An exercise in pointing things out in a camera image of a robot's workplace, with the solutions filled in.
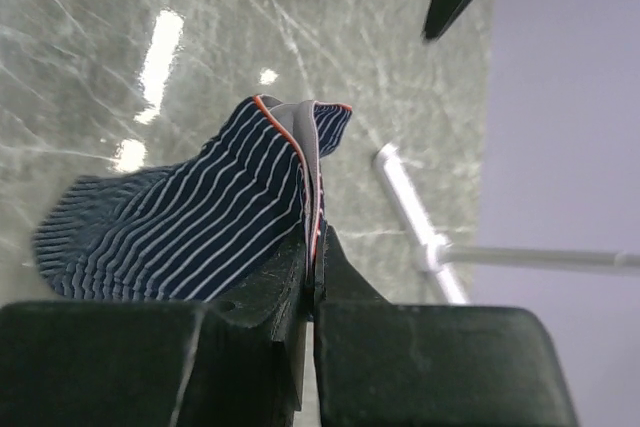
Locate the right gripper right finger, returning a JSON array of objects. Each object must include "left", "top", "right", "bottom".
[{"left": 314, "top": 227, "right": 578, "bottom": 426}]

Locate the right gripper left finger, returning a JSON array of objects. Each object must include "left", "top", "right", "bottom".
[{"left": 1, "top": 234, "right": 304, "bottom": 426}]

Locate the navy striped underwear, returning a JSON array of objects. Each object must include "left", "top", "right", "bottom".
[{"left": 32, "top": 95, "right": 352, "bottom": 301}]

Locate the white metal drying rack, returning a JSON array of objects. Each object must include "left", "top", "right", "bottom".
[{"left": 370, "top": 142, "right": 640, "bottom": 306}]

